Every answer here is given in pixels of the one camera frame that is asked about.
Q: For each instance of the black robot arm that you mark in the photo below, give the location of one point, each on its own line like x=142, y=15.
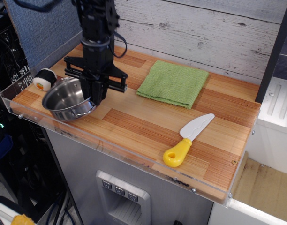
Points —
x=98, y=19

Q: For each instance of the black plastic crate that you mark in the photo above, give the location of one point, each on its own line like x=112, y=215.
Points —
x=13, y=63

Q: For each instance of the white toy sink unit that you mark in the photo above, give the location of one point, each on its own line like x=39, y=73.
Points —
x=259, y=194

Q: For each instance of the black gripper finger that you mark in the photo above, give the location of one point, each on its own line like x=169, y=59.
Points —
x=98, y=92
x=86, y=86

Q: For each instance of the yellow object bottom left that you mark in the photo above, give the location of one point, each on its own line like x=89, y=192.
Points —
x=22, y=220

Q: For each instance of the black right shelf post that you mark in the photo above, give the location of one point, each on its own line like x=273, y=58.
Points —
x=268, y=74

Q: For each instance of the clear acrylic table guard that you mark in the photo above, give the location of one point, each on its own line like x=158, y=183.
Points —
x=137, y=131

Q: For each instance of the silver toy fridge dispenser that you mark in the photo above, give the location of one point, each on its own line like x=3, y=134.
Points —
x=123, y=203

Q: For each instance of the yellow handled toy knife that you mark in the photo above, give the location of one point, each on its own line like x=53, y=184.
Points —
x=175, y=156

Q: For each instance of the metal pot with handles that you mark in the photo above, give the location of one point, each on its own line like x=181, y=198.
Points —
x=65, y=100

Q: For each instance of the plush sushi roll toy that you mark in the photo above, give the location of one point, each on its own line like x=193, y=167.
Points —
x=45, y=79

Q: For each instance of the green cloth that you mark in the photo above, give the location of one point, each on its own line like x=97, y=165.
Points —
x=173, y=84

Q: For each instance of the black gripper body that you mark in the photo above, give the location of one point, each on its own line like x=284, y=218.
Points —
x=97, y=65

